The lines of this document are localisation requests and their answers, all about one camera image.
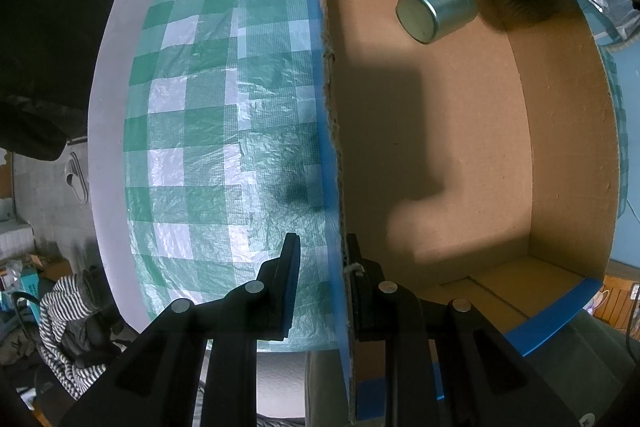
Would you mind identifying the striped black-white garment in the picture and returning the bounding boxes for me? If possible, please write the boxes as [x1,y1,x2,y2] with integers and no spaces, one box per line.
[37,274,126,400]

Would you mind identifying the large-check green plastic tablecloth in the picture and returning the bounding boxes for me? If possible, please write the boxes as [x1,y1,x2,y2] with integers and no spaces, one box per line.
[122,0,347,353]

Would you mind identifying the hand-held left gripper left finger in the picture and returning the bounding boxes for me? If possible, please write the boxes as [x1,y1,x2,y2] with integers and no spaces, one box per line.
[57,232,302,427]

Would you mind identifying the wooden slatted furniture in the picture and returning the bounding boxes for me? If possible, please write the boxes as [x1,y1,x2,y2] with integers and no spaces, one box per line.
[597,276,640,329]

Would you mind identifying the blue-edged cardboard box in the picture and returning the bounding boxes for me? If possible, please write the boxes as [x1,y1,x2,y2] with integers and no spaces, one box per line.
[302,0,631,425]

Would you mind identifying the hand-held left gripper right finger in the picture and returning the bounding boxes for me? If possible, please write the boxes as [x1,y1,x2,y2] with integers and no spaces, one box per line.
[346,234,596,427]

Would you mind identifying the white slippers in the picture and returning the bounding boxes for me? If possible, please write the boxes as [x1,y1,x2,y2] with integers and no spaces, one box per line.
[64,152,92,204]

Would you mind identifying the dark cloth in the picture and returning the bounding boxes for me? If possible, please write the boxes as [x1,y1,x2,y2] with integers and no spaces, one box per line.
[0,0,132,162]

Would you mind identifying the silver metal can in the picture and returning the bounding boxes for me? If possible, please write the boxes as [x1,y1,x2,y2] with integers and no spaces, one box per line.
[395,0,478,45]

